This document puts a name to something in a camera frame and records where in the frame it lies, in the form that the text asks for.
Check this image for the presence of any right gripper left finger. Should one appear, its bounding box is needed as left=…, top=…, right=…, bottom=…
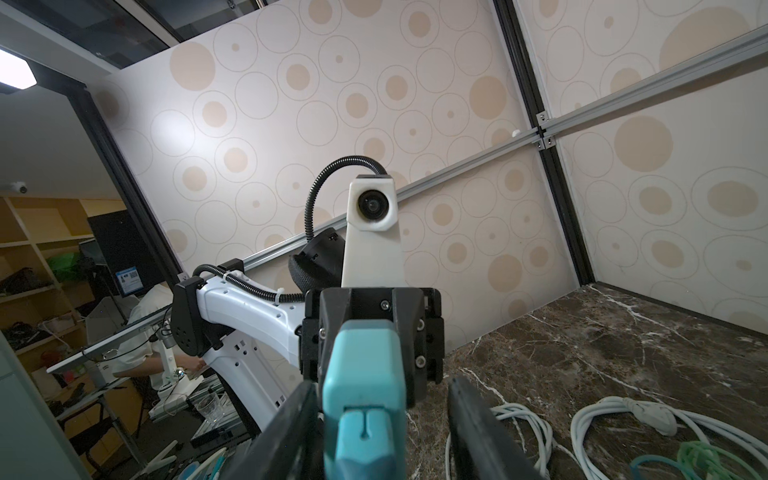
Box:
left=224, top=381, right=318, bottom=479

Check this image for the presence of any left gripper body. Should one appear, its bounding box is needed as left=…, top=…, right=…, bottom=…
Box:
left=289, top=228, right=445, bottom=408

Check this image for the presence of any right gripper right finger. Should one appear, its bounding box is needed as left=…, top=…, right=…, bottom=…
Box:
left=447, top=376, right=543, bottom=479

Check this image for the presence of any blue teal charger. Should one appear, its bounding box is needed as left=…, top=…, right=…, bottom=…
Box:
left=322, top=319, right=407, bottom=479

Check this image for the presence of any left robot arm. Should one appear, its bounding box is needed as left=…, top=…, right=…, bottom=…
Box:
left=170, top=155, right=445, bottom=434

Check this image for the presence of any seated person in white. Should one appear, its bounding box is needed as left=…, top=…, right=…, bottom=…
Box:
left=107, top=283, right=173, bottom=393

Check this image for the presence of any black computer monitor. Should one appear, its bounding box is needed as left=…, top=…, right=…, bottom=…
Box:
left=78, top=210, right=164, bottom=298

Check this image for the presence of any wooden shelf unit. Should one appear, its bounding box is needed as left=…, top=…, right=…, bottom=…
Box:
left=1, top=196, right=125, bottom=400

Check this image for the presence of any purple strip white cord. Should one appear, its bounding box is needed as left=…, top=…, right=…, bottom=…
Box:
left=569, top=395, right=768, bottom=480

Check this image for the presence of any green usb cable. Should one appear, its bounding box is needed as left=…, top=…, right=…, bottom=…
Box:
left=676, top=440, right=768, bottom=480

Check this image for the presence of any left aluminium rail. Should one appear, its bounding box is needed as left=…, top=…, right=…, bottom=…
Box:
left=46, top=128, right=540, bottom=374

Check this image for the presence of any horizontal aluminium rail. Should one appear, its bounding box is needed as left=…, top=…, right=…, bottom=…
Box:
left=539, top=23, right=768, bottom=142

